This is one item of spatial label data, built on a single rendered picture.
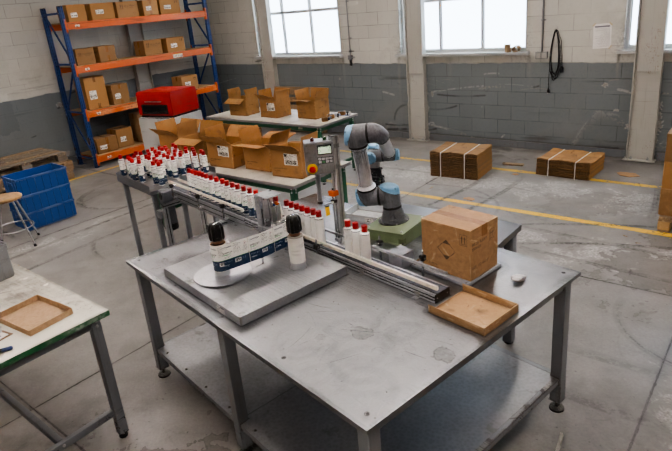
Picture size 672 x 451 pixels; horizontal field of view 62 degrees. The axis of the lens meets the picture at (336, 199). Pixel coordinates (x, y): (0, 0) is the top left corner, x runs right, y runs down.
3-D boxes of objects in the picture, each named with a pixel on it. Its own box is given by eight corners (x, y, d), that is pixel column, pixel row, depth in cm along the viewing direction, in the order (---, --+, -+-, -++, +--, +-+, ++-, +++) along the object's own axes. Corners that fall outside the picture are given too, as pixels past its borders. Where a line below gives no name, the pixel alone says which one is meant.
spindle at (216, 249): (211, 273, 301) (202, 223, 292) (225, 267, 307) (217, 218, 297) (219, 278, 295) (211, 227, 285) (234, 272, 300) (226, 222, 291)
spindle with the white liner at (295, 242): (287, 267, 303) (280, 215, 293) (300, 261, 308) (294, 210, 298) (297, 272, 296) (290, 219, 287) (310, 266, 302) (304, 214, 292)
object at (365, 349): (126, 263, 343) (125, 261, 342) (315, 195, 433) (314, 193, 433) (367, 436, 190) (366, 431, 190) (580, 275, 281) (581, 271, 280)
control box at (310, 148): (305, 171, 328) (302, 139, 322) (334, 168, 330) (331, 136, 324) (307, 176, 319) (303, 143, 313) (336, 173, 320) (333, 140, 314)
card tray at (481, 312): (428, 312, 257) (428, 304, 256) (463, 290, 273) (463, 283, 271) (484, 336, 235) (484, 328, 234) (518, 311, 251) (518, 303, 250)
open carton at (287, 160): (263, 178, 499) (257, 137, 486) (297, 163, 538) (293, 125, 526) (297, 183, 478) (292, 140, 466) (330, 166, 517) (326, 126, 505)
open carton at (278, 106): (254, 118, 780) (250, 91, 768) (276, 112, 809) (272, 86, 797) (273, 120, 755) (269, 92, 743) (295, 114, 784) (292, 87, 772)
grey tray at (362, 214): (342, 219, 375) (342, 212, 374) (357, 209, 391) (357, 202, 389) (378, 225, 361) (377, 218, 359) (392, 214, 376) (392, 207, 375)
